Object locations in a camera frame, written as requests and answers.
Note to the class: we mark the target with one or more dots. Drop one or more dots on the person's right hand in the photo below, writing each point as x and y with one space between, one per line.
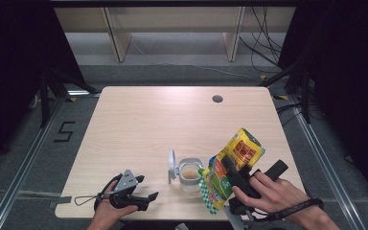
274 195

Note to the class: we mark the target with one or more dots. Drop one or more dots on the metal floor rail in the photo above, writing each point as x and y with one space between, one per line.
22 166
329 172

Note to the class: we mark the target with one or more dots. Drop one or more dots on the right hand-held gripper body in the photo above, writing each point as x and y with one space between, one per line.
244 180

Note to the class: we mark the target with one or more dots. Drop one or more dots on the yellow black tape marker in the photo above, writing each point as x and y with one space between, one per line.
263 77
280 97
71 99

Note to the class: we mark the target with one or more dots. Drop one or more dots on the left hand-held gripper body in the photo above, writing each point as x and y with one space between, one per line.
126 182

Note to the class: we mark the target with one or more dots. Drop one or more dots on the clear jar with gray lid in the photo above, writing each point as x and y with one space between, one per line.
190 179

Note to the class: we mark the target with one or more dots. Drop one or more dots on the yellow green seasoning pouch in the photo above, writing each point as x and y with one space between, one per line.
246 150

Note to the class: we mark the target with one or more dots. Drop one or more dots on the black metal stand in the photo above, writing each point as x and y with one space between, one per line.
44 96
305 96

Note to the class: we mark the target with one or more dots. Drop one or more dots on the person's left hand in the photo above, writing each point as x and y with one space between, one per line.
108 212

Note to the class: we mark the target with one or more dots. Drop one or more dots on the dark curtain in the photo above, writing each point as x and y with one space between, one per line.
348 80
12 64

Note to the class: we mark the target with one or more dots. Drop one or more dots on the light wooden shelf unit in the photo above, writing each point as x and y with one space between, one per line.
121 44

